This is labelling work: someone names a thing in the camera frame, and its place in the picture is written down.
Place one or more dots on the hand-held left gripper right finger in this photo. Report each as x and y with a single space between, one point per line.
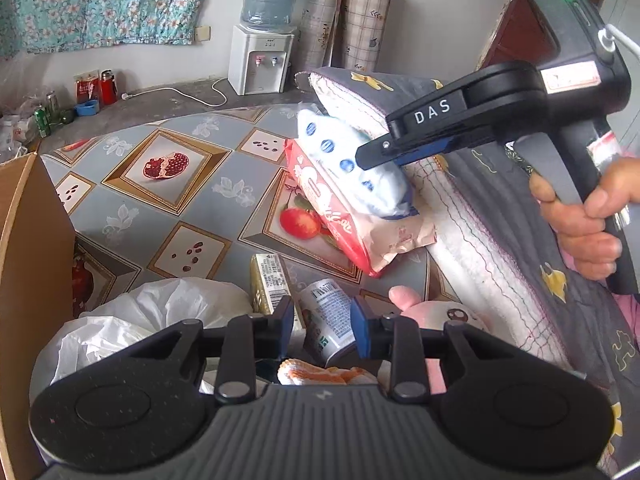
361 327

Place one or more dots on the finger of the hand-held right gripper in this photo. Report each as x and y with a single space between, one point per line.
385 152

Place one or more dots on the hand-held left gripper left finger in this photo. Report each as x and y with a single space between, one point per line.
286 322

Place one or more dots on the blue dotted tissue pack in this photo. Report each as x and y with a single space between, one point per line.
340 160

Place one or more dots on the orange striped towel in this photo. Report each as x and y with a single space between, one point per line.
320 375

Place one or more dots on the pink plush toy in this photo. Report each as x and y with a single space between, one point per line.
430 312

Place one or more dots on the brown cardboard box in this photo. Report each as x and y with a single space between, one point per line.
30 260

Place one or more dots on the person's right hand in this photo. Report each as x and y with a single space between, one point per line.
585 240

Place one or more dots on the white labelled can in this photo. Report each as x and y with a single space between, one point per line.
325 320

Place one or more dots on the gold yellow carton box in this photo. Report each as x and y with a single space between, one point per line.
270 285

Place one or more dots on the dark red wooden door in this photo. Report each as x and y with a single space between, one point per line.
515 35

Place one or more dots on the pink wet wipes pack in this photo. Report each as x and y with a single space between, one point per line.
360 240

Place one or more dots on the checked wallpaper roll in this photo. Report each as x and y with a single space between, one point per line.
370 20

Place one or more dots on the white plastic bag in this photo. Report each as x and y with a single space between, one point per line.
150 305

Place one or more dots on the fruit print mat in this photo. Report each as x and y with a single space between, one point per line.
200 210

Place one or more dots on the grey printed quilt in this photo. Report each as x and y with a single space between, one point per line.
500 240

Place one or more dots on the floral wallpaper roll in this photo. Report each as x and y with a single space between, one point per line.
317 15

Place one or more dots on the white water dispenser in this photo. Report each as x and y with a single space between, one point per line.
260 60

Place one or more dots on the pink pillow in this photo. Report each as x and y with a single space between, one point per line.
627 310

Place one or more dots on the red thermos bottle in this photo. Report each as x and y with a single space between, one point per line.
108 87

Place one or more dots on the blue bowl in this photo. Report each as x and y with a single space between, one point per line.
87 108

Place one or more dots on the red box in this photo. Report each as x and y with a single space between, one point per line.
86 87

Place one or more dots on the clear plastic bags pile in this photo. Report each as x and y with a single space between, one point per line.
15 110

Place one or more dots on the wall socket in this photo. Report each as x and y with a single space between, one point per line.
203 33

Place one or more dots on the teal floral wall cloth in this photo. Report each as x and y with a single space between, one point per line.
100 5

